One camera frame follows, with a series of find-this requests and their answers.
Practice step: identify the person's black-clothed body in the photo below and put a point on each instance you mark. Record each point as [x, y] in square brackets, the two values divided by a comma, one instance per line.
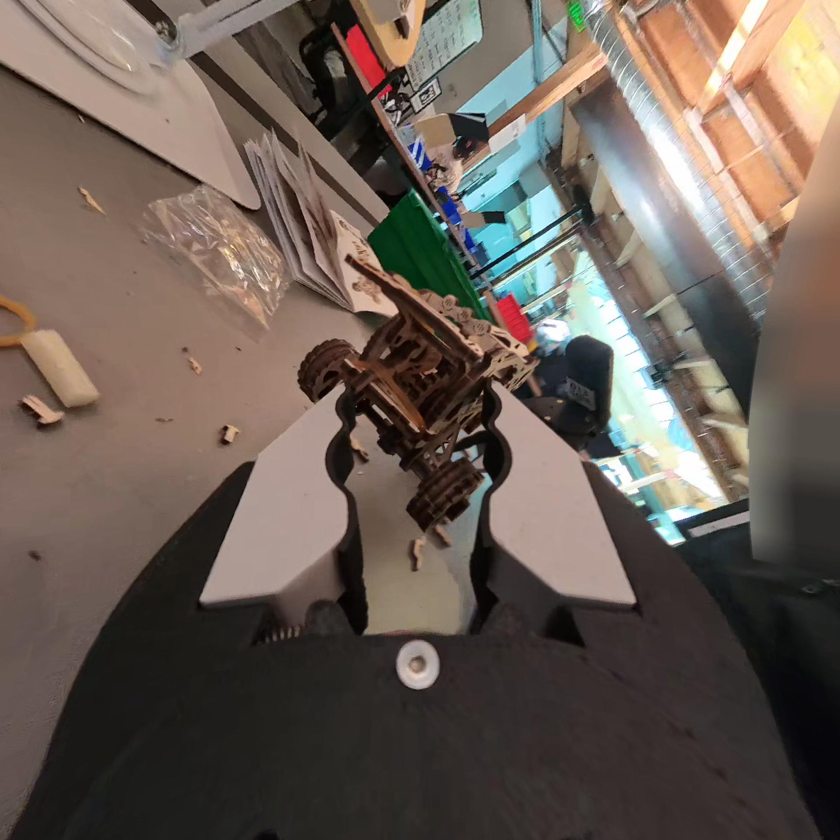
[774, 656]

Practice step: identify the small wooden clip part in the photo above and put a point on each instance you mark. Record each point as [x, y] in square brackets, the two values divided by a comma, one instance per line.
[229, 434]

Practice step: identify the handwritten whiteboard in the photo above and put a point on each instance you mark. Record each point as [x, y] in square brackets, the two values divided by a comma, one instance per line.
[446, 36]

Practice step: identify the clear plastic bag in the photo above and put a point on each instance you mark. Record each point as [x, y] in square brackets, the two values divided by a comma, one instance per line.
[216, 249]

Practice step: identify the tiny wooden block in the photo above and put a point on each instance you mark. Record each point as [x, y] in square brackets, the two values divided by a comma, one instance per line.
[43, 410]

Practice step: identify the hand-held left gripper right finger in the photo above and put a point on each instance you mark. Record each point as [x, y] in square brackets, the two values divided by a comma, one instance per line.
[558, 525]

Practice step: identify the assembly instruction booklet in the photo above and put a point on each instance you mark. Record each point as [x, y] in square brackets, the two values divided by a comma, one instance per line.
[308, 216]

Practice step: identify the small wooden sliver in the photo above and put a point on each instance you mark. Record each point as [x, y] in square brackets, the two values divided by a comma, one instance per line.
[92, 200]

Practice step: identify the row of blue striped bins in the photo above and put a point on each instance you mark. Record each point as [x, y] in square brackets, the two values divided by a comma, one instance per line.
[453, 210]

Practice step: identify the red plastic bin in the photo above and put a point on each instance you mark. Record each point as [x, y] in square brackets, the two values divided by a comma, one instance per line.
[364, 52]
[513, 315]

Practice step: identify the row of black dumbbells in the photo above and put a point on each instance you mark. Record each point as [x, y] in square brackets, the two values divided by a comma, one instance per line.
[584, 387]

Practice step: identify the small cream cylinder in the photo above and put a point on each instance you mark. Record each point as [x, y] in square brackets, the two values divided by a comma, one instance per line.
[62, 371]

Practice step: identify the wooden model buggy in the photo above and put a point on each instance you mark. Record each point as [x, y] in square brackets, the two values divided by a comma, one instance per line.
[407, 367]

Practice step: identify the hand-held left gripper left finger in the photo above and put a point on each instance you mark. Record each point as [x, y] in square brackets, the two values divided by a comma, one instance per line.
[282, 525]

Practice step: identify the green plastic bin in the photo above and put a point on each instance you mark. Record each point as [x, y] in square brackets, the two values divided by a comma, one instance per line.
[420, 249]

